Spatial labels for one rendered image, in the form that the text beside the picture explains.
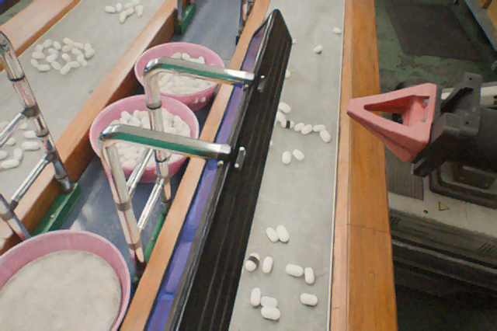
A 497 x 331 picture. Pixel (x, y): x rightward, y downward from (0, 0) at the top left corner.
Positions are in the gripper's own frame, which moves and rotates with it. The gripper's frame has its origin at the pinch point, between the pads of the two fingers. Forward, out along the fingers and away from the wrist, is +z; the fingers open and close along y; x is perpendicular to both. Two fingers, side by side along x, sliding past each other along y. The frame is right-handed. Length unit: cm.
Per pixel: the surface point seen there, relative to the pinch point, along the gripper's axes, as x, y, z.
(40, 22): 45, 62, 95
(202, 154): -6.4, 6.8, 14.8
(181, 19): 70, 75, 58
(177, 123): 19, 55, 37
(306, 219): 1.5, 49.2, -1.8
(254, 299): -18.3, 40.4, 4.7
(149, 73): 6.2, 13.0, 28.2
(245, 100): 4.4, 11.0, 12.9
